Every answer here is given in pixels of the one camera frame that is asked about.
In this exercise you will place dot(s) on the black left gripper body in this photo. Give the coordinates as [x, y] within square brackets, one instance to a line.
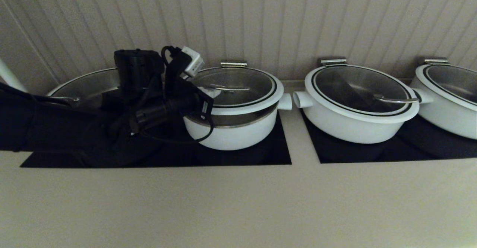
[190, 101]

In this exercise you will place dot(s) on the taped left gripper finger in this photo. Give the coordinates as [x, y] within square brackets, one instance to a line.
[205, 90]
[207, 95]

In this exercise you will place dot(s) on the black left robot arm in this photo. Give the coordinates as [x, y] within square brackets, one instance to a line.
[56, 129]

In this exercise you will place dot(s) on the deep white pot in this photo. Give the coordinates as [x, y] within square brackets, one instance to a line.
[238, 136]

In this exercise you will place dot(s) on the glass lid with white rim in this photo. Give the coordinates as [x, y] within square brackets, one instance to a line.
[85, 84]
[458, 82]
[357, 84]

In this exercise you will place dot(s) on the wide white pot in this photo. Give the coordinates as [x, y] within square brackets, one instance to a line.
[447, 121]
[346, 130]

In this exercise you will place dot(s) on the black glass cooktop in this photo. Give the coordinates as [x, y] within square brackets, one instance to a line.
[242, 156]
[410, 151]

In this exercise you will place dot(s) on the white pole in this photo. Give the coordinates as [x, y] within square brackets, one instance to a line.
[9, 75]

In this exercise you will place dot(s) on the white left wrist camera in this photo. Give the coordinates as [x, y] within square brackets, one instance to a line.
[193, 62]

